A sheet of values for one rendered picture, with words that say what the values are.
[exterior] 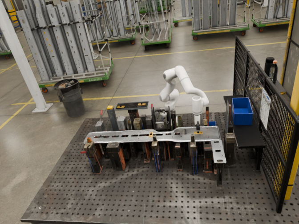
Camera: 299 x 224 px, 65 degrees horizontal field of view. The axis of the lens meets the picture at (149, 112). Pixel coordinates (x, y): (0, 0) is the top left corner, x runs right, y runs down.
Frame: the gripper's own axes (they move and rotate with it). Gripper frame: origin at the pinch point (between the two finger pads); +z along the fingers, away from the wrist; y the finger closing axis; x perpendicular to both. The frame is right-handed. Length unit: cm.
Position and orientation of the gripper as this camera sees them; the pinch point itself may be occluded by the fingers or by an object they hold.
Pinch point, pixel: (197, 126)
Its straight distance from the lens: 227.9
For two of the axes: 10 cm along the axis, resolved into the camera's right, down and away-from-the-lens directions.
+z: 1.4, 8.3, 5.3
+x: 9.8, -0.6, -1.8
